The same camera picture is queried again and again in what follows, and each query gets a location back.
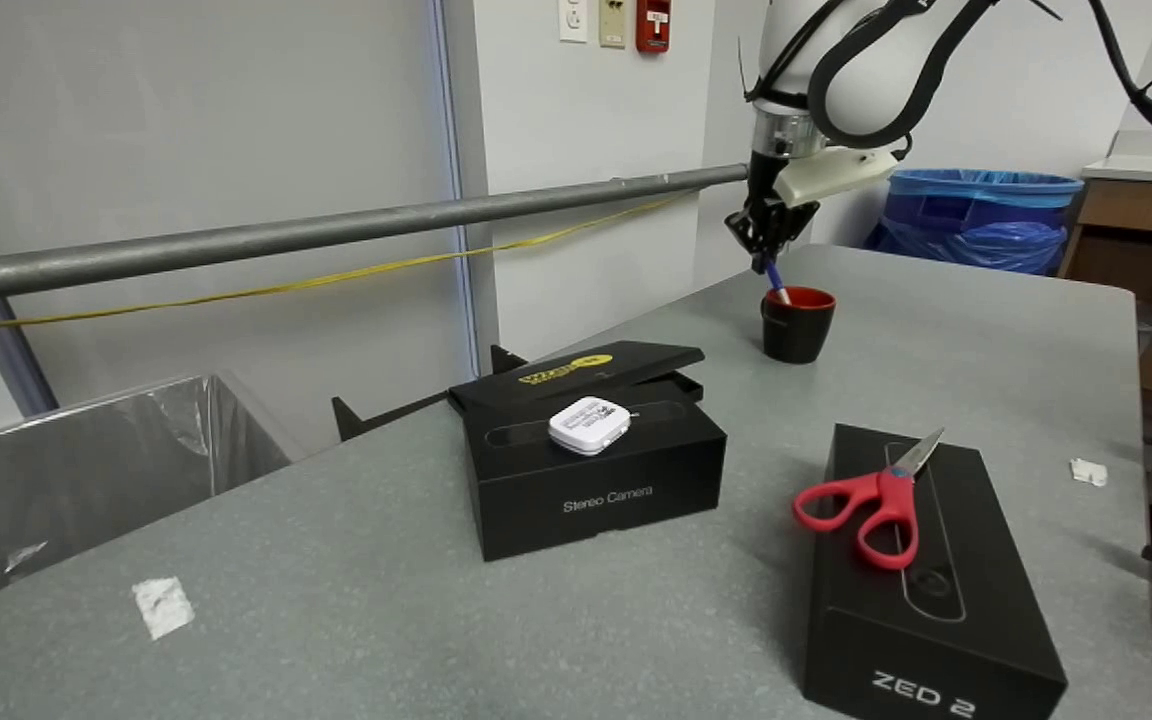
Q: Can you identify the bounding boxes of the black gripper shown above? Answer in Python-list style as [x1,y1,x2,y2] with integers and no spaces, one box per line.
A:
[718,150,810,278]

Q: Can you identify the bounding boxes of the blue marker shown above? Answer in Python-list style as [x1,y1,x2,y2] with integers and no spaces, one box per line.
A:
[763,260,794,314]

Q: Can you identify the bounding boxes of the black mug red inside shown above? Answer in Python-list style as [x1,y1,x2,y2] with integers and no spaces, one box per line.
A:
[757,283,841,368]

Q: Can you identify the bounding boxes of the blue bin with bag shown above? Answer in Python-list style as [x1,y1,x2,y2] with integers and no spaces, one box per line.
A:
[859,166,1088,279]

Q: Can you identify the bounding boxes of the black box lid yellow print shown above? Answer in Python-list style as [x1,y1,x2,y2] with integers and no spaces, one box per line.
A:
[328,338,707,445]

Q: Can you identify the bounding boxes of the small white device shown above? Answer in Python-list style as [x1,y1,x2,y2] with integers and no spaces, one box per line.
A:
[543,392,634,462]

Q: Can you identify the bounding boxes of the red fire alarm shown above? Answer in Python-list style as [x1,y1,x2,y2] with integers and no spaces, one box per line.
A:
[631,0,676,62]

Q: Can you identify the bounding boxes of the wooden desk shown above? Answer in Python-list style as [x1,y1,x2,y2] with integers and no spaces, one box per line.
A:
[1055,128,1152,403]

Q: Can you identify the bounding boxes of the black ZED 2 box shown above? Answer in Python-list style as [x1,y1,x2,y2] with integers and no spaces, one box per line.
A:
[800,420,1072,720]

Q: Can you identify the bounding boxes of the grey metal pole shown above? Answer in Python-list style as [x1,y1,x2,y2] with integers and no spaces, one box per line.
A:
[0,160,757,310]

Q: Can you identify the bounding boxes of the large white tape piece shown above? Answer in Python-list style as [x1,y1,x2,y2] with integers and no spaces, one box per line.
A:
[127,574,198,643]

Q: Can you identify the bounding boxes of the grey bin with plastic liner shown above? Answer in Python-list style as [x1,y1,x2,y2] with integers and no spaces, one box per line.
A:
[0,371,295,633]

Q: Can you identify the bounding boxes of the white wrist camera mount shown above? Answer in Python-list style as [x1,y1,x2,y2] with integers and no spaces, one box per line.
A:
[772,142,904,212]

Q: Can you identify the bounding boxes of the thick black arm hose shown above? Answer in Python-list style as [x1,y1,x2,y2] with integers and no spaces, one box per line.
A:
[800,0,999,153]

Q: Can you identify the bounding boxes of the red handled scissors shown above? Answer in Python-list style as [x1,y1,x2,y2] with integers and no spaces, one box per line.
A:
[789,428,948,576]

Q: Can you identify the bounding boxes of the beige wall plate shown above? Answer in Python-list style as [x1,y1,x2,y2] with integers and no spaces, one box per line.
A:
[595,0,631,51]

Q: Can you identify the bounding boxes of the black stereo camera box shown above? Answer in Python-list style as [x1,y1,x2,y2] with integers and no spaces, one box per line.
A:
[459,378,733,566]

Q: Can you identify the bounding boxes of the white light switch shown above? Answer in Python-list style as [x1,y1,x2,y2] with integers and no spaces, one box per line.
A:
[554,0,595,48]

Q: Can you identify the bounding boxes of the blue wall conduit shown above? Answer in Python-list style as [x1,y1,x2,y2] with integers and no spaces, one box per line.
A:
[421,0,489,386]

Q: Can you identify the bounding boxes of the black hanging cable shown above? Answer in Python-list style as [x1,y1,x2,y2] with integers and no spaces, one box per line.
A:
[1083,0,1152,160]

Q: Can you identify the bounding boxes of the yellow cable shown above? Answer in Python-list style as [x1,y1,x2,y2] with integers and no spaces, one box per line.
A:
[0,196,689,344]

